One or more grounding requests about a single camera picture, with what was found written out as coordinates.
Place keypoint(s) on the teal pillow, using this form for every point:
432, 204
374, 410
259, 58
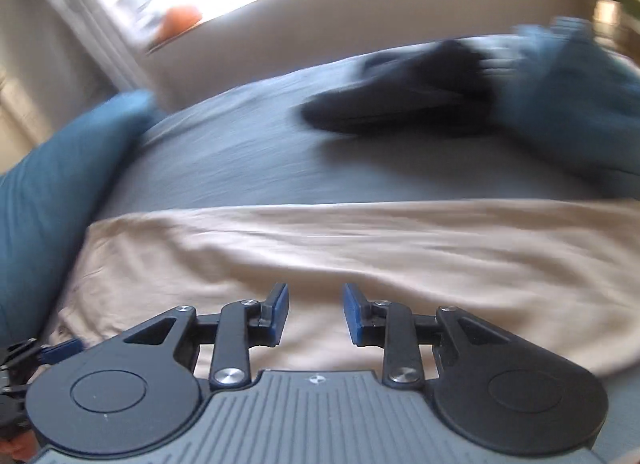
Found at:
55, 184

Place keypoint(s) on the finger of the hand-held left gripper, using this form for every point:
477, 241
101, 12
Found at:
62, 350

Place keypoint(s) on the orange bag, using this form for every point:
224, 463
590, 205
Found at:
177, 24

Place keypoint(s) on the light blue garment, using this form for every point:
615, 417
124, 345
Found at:
565, 89

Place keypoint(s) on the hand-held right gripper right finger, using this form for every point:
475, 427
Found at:
351, 315

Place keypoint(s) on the beige pants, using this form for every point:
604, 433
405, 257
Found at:
400, 254

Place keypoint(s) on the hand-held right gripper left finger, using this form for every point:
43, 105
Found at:
280, 313

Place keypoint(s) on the dark navy garment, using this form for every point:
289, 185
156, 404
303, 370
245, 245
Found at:
405, 94

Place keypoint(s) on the curtain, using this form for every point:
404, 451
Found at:
95, 9

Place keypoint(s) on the grey bed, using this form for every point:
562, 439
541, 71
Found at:
225, 154

